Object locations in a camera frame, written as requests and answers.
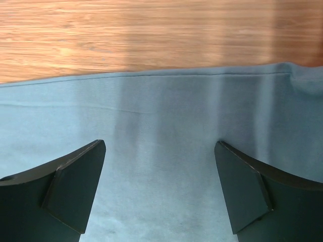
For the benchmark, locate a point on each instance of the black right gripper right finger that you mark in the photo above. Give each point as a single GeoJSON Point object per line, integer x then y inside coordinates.
{"type": "Point", "coordinates": [265, 203]}

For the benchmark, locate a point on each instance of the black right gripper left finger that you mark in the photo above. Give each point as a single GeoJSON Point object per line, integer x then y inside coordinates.
{"type": "Point", "coordinates": [53, 201]}

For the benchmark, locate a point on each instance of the light blue t shirt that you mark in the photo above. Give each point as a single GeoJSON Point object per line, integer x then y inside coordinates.
{"type": "Point", "coordinates": [159, 180]}

